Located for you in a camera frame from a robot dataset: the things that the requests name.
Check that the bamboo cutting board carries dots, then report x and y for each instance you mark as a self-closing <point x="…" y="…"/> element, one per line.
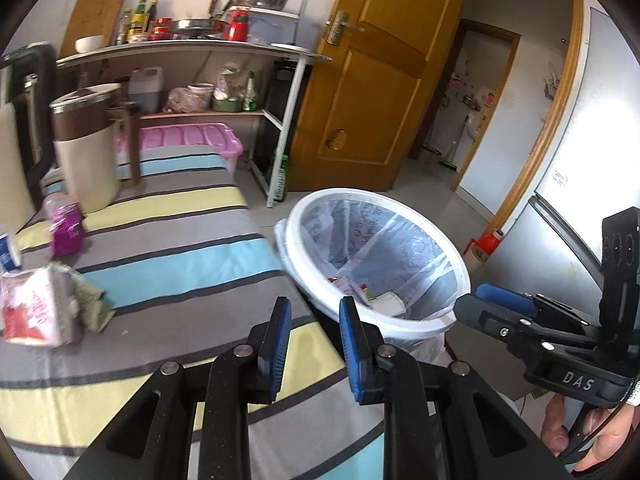
<point x="97" y="15"/>

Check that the white plastic bag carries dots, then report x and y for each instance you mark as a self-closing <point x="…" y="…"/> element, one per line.
<point x="230" y="82"/>

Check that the red bottle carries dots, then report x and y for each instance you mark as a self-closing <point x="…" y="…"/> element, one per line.
<point x="236" y="27"/>

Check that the pink clear jelly cup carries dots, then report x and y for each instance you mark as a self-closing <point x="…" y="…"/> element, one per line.
<point x="57" y="203"/>

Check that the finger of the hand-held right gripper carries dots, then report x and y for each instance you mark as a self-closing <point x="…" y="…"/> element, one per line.
<point x="505" y="297"/>
<point x="472" y="310"/>

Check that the plastic oil jug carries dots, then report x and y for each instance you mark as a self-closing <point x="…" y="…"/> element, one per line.
<point x="145" y="92"/>

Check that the steel electric kettle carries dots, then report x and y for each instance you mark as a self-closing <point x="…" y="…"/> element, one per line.
<point x="20" y="125"/>

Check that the purple snack packet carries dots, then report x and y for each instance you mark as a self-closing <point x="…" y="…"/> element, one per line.
<point x="67" y="232"/>

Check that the brown cream jug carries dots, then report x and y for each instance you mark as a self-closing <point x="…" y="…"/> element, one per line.
<point x="85" y="170"/>

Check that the dark sauce bottle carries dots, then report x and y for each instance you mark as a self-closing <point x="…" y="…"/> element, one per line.
<point x="152" y="12"/>

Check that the green bottle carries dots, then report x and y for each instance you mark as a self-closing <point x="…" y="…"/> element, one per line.
<point x="281" y="182"/>

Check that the green bowl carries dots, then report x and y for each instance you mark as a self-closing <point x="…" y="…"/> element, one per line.
<point x="227" y="105"/>

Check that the white kitchen shelf rack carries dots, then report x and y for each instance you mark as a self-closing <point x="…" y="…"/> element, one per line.
<point x="175" y="46"/>

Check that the steel frying pan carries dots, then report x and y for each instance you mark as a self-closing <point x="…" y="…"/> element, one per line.
<point x="195" y="25"/>

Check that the white trash bin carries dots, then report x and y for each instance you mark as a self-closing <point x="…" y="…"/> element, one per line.
<point x="345" y="194"/>

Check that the white bowl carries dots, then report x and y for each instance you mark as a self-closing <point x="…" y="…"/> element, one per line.
<point x="89" y="44"/>

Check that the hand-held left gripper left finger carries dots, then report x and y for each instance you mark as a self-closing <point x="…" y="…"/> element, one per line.
<point x="280" y="350"/>

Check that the red plastic container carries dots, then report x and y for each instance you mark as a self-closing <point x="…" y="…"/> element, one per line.
<point x="487" y="242"/>

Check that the red jar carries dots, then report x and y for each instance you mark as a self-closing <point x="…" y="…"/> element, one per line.
<point x="161" y="30"/>

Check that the white blue yogurt cup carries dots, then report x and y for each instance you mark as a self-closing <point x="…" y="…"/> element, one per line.
<point x="7" y="255"/>

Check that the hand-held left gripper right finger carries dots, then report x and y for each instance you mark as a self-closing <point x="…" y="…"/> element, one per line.
<point x="355" y="345"/>

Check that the strawberry milk carton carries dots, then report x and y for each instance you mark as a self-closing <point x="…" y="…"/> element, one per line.
<point x="30" y="305"/>

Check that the person's right hand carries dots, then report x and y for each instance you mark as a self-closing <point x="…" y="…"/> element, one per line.
<point x="615" y="435"/>

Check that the clear plastic bin liner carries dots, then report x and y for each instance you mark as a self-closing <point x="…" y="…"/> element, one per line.
<point x="400" y="245"/>

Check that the pink plastic storage box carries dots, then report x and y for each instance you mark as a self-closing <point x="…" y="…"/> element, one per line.
<point x="190" y="140"/>

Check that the yellow label oil bottle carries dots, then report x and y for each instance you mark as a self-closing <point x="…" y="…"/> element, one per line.
<point x="137" y="25"/>

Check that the wooden door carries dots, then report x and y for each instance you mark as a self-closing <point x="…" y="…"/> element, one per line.
<point x="375" y="100"/>

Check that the small clear bottle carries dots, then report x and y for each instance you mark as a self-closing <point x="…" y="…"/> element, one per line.
<point x="123" y="27"/>

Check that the white plastic container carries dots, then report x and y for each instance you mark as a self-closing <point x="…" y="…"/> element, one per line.
<point x="272" y="27"/>

